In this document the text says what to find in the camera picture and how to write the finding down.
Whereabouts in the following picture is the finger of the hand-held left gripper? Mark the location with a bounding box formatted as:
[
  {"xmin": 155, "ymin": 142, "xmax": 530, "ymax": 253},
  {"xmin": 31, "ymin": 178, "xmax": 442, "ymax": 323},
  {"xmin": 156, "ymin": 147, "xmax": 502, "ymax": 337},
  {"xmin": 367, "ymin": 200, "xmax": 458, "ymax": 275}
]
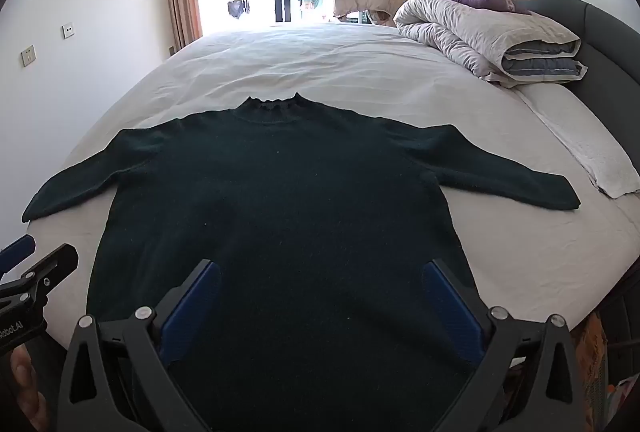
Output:
[
  {"xmin": 0, "ymin": 243, "xmax": 80, "ymax": 313},
  {"xmin": 0, "ymin": 234, "xmax": 37, "ymax": 275}
]

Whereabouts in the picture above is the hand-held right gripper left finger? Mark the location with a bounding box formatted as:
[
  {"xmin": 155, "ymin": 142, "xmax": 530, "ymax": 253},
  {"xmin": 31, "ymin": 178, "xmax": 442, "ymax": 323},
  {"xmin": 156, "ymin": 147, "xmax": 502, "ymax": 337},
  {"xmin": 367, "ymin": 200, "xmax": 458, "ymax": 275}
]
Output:
[{"xmin": 56, "ymin": 258, "xmax": 222, "ymax": 432}]

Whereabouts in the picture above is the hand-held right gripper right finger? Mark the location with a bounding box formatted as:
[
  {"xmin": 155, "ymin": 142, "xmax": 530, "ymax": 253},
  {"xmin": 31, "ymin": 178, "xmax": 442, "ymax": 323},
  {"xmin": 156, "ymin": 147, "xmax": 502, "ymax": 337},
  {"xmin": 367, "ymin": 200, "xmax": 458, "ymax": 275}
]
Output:
[{"xmin": 422, "ymin": 257, "xmax": 586, "ymax": 432}]

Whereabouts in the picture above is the dark green knit sweater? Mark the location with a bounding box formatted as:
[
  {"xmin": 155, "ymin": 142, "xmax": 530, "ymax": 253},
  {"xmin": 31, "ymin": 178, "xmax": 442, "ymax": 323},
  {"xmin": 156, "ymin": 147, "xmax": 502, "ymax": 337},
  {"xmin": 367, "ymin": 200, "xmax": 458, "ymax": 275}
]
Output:
[{"xmin": 22, "ymin": 92, "xmax": 582, "ymax": 432}]

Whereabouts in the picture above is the person's left hand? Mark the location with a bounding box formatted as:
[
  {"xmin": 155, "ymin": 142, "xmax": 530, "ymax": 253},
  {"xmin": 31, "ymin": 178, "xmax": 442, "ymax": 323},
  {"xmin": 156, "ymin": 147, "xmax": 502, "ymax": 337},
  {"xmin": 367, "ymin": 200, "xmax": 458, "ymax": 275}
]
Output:
[{"xmin": 0, "ymin": 344, "xmax": 48, "ymax": 432}]

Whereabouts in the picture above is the orange patterned cloth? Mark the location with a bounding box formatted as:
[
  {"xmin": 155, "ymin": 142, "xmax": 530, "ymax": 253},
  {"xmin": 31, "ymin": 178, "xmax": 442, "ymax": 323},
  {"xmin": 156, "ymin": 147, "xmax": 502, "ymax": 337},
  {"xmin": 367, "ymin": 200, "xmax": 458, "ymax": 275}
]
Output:
[{"xmin": 572, "ymin": 312, "xmax": 610, "ymax": 432}]

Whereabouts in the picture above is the white towel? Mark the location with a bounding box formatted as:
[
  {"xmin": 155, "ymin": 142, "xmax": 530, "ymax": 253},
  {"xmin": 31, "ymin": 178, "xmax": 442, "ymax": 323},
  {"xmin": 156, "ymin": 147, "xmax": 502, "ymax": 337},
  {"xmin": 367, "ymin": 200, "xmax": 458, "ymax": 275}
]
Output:
[{"xmin": 515, "ymin": 84, "xmax": 640, "ymax": 200}]

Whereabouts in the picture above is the white sheeted bed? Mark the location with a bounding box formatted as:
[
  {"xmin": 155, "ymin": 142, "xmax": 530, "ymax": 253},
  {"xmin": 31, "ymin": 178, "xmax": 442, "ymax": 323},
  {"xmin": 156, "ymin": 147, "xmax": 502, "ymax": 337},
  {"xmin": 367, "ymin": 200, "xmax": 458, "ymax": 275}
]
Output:
[{"xmin": 27, "ymin": 19, "xmax": 640, "ymax": 363}]

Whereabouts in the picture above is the folded white duvet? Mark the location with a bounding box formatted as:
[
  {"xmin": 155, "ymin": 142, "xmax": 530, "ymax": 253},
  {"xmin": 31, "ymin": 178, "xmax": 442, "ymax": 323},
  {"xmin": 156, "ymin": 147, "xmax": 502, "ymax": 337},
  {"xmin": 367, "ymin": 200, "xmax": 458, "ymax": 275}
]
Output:
[{"xmin": 393, "ymin": 0, "xmax": 588, "ymax": 88}]

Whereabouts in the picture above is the grey upholstered headboard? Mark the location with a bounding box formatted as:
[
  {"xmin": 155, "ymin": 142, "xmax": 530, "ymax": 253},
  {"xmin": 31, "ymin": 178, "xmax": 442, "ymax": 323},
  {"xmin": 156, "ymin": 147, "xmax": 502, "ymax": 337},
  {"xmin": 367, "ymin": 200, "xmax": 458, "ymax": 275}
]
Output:
[{"xmin": 515, "ymin": 0, "xmax": 640, "ymax": 113}]

